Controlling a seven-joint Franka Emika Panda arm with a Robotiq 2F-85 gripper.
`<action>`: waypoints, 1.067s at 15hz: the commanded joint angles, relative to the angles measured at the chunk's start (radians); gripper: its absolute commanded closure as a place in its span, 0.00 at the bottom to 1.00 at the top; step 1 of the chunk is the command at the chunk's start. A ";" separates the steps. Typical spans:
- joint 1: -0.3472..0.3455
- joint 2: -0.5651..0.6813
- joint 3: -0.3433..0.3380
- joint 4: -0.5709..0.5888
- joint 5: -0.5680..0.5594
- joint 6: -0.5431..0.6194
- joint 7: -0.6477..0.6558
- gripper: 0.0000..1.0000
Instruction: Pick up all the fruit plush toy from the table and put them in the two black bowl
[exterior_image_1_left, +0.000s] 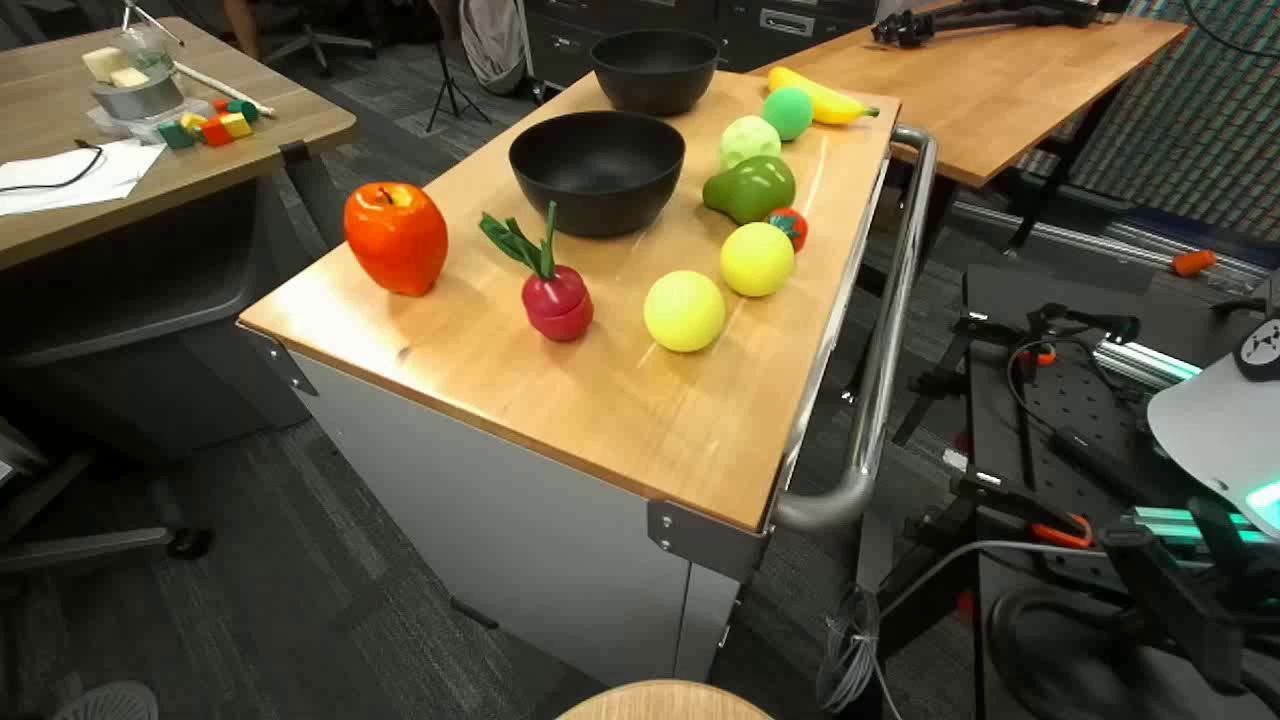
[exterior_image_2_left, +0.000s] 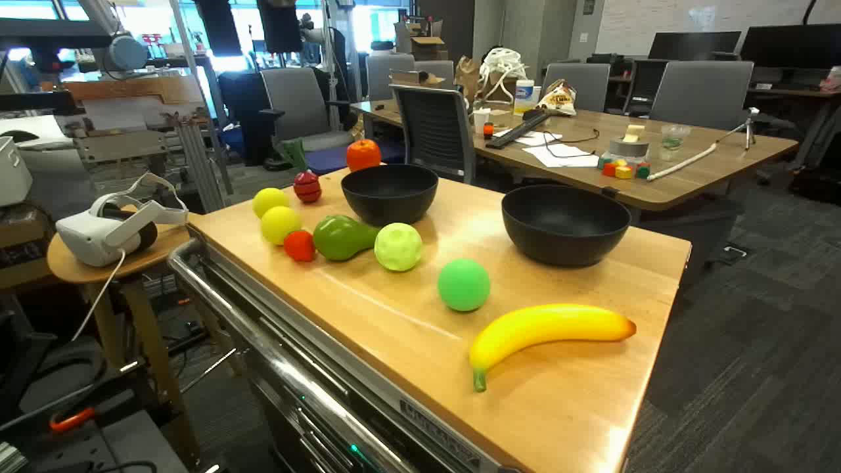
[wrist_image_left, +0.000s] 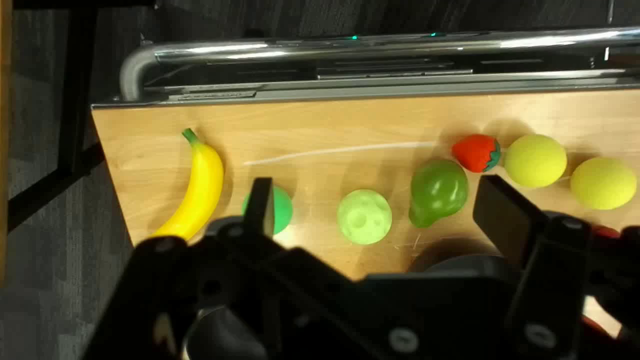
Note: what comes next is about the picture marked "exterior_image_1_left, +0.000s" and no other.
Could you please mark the yellow ball toy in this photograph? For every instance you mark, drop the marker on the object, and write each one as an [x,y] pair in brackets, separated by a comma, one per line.
[757,261]
[686,315]

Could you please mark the green pepper toy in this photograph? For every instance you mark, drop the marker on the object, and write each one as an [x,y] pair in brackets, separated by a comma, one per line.
[748,189]

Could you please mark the light green dimpled ball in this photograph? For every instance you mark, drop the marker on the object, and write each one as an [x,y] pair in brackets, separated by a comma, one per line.
[748,137]

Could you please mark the smooth green ball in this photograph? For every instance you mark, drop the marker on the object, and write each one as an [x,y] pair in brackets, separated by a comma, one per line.
[791,112]

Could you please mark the yellow banana toy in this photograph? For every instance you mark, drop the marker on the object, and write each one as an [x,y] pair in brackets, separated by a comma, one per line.
[837,105]

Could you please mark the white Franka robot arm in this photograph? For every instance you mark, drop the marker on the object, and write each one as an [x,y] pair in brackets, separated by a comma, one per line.
[1223,426]

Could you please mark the red radish toy green leaves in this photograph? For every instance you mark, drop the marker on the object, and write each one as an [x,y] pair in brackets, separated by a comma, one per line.
[558,305]

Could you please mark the black bowl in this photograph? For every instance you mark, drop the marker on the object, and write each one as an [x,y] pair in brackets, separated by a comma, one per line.
[597,184]
[655,82]

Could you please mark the red tomato toy green top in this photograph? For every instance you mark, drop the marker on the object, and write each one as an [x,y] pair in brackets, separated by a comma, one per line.
[798,228]

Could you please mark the orange apple toy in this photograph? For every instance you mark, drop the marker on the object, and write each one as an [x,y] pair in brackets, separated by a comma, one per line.
[399,241]

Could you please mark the yellow toy block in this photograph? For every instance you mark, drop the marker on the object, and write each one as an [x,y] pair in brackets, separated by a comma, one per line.
[236,127]

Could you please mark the red toy block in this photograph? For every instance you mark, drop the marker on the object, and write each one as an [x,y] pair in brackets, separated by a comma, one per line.
[214,135]

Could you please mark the green toy block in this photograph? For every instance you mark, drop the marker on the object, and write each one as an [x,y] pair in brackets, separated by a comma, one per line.
[179,135]

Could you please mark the white tool cart body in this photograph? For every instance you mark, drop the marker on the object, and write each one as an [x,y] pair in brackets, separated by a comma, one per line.
[533,535]

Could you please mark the round wooden stool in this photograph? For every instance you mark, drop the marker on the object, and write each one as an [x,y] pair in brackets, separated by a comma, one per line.
[661,702]

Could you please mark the wooden office desk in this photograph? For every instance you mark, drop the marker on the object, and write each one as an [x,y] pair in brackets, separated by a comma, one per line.
[267,127]

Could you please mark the long wooden table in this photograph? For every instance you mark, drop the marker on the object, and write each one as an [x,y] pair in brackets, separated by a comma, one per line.
[1013,93]

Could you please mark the white plastic rod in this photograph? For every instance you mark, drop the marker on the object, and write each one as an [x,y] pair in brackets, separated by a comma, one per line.
[227,89]

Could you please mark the black metal robot stand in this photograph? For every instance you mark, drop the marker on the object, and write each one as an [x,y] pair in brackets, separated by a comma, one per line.
[1065,626]

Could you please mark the black office chair base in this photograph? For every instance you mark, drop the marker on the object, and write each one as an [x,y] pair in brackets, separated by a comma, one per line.
[95,544]

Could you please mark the clear plastic container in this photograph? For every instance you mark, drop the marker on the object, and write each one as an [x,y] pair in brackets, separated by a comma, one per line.
[132,82]

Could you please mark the white paper sheets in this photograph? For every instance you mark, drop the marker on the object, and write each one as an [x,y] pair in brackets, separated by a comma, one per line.
[80,181]

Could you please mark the green patterned partition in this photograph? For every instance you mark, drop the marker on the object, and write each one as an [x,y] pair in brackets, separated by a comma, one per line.
[1201,122]

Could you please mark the black standing camera tripod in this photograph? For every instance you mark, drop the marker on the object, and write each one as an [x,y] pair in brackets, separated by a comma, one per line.
[444,82]

